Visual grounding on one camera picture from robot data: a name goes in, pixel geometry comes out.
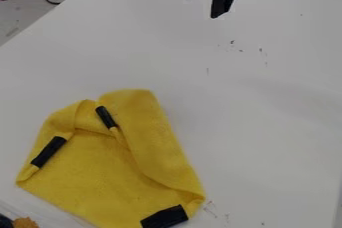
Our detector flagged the yellow cloth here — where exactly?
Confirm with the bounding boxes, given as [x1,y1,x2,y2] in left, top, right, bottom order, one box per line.
[14,88,208,228]

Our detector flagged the blue toy figure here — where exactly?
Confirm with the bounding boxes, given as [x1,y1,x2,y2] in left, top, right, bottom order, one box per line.
[0,214,15,228]

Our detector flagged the orange toy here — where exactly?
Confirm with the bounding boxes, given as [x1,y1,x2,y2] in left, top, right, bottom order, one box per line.
[10,216,42,228]

